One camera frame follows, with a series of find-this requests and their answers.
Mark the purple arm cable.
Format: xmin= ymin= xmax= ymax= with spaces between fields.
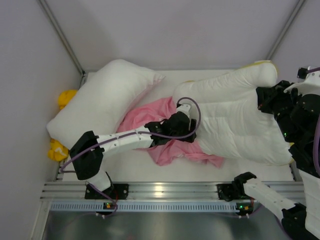
xmin=59 ymin=96 xmax=202 ymax=213
xmin=306 ymin=66 xmax=320 ymax=176

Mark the bare white pillow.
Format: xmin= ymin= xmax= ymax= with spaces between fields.
xmin=46 ymin=58 xmax=166 ymax=148

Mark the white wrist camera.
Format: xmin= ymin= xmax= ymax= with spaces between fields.
xmin=283 ymin=66 xmax=320 ymax=95
xmin=176 ymin=103 xmax=192 ymax=118

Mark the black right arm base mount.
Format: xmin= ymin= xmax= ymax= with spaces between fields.
xmin=216 ymin=183 xmax=244 ymax=202

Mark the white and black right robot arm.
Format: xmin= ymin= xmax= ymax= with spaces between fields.
xmin=232 ymin=80 xmax=320 ymax=240

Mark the right aluminium corner post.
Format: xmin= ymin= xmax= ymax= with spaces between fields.
xmin=265 ymin=0 xmax=308 ymax=61

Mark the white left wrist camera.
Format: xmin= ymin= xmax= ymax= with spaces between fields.
xmin=176 ymin=103 xmax=192 ymax=118

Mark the yellow cloth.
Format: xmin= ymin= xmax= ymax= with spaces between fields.
xmin=46 ymin=89 xmax=78 ymax=162

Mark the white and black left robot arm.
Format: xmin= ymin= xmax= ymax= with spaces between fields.
xmin=70 ymin=111 xmax=197 ymax=196

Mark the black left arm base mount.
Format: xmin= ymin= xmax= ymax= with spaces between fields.
xmin=84 ymin=183 xmax=129 ymax=200

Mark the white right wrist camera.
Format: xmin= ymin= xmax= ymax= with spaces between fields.
xmin=283 ymin=66 xmax=320 ymax=95

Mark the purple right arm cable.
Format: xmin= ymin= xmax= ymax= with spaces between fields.
xmin=306 ymin=66 xmax=320 ymax=176

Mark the grey slotted cable duct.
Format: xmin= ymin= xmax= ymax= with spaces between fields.
xmin=50 ymin=201 xmax=258 ymax=213

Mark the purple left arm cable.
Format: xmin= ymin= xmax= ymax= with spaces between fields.
xmin=59 ymin=96 xmax=202 ymax=213

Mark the aluminium corner post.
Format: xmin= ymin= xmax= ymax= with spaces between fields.
xmin=265 ymin=0 xmax=308 ymax=61
xmin=36 ymin=0 xmax=86 ymax=76

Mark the aluminium front rail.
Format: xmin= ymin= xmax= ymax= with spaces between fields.
xmin=40 ymin=181 xmax=305 ymax=202

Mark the left aluminium corner post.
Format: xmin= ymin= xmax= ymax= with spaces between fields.
xmin=36 ymin=0 xmax=86 ymax=76

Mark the pink pillowcase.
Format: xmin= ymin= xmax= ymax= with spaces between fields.
xmin=117 ymin=97 xmax=224 ymax=168

